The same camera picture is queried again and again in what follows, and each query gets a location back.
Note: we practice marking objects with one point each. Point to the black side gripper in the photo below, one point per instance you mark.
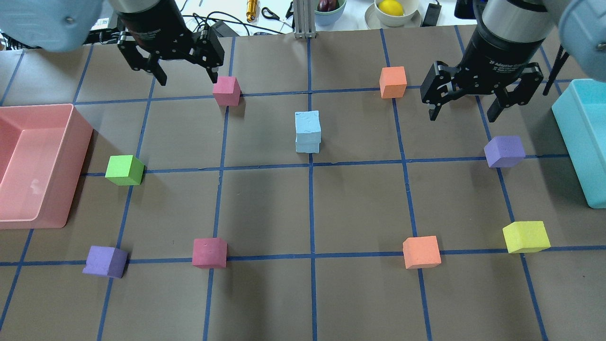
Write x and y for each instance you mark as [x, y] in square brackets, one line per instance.
[503, 56]

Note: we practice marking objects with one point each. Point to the light blue foam block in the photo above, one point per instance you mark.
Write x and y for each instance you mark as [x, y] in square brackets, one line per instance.
[307, 127]

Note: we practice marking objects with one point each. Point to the pink far-right block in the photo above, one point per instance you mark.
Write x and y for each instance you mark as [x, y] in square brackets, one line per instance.
[227, 91]

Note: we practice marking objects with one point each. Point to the purple near block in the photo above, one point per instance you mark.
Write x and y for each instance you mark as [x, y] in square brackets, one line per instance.
[504, 151]

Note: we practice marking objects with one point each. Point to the purple block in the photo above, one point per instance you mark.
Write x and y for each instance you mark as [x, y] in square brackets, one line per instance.
[504, 151]
[105, 261]

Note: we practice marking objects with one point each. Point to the orange right block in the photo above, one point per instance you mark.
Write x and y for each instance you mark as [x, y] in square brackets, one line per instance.
[393, 82]

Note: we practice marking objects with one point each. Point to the orange block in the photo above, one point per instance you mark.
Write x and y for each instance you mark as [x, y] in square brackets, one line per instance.
[421, 252]
[393, 82]

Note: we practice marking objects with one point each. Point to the black power adapter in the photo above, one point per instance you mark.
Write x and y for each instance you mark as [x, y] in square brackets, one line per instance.
[433, 12]

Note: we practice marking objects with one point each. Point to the green foam block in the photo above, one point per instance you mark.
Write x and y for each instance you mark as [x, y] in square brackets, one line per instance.
[124, 170]

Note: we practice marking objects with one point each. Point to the turquoise plastic bin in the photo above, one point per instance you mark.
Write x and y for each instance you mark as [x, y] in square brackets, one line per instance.
[580, 114]

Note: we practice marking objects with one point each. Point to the scissors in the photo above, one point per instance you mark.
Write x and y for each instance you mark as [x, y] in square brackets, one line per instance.
[272, 16]

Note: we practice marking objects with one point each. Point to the yellow lemon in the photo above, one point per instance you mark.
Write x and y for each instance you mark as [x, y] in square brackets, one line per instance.
[391, 7]

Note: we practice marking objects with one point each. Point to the beige bowl with lemon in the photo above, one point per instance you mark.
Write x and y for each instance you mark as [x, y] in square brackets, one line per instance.
[375, 19]

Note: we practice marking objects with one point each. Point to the yellow foam block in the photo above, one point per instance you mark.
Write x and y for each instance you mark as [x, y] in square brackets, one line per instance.
[526, 237]

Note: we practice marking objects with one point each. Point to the orange left block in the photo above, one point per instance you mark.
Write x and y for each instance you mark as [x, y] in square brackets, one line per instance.
[421, 252]

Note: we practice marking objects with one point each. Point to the light blue center block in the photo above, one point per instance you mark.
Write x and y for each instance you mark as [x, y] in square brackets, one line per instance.
[312, 147]

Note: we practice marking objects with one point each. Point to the eggplant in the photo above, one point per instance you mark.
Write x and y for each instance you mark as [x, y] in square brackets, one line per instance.
[327, 5]

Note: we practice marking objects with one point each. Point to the blue bowl with eggplant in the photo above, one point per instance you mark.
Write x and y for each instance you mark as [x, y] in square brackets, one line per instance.
[325, 19]

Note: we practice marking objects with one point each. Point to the pink plastic bin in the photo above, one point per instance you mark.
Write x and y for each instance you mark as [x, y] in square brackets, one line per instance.
[43, 149]

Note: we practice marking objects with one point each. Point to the pink far-left block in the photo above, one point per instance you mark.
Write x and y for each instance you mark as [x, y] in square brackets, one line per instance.
[209, 253]

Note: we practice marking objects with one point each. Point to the purple far block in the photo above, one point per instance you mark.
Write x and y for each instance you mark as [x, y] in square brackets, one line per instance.
[105, 261]

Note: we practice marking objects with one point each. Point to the aluminium frame post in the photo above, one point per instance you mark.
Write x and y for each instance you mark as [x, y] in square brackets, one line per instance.
[304, 19]

